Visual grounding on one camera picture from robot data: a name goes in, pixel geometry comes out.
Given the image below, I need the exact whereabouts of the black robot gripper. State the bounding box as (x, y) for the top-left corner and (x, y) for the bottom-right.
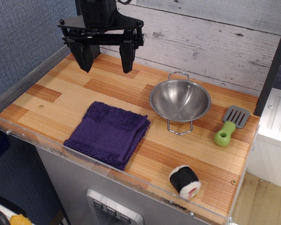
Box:
(57, 0), (144, 74)

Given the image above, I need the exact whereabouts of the stainless steel bowl with handles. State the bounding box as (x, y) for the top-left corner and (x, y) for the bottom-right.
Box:
(149, 71), (211, 135)

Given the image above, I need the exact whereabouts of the purple folded cloth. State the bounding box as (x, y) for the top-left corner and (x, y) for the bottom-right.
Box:
(64, 101), (150, 171)

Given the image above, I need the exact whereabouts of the clear acrylic table guard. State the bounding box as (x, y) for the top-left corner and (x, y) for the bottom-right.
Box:
(0, 48), (259, 225)

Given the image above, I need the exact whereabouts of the green and grey toy spatula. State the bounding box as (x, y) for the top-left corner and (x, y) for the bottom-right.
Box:
(214, 105), (250, 147)

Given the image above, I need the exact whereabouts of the plush sushi roll toy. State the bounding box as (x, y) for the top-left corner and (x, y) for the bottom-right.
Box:
(169, 165), (201, 199)

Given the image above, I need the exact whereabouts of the silver dispenser panel with buttons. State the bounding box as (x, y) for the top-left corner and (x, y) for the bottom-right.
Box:
(86, 188), (144, 225)

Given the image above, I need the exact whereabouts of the yellow object at bottom left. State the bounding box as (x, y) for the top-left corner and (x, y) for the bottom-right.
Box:
(9, 214), (32, 225)

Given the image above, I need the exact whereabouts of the white cabinet on right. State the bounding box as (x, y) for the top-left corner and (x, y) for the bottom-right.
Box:
(256, 88), (281, 187)

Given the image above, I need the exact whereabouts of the dark vertical post on right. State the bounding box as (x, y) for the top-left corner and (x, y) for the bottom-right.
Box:
(253, 38), (281, 117)

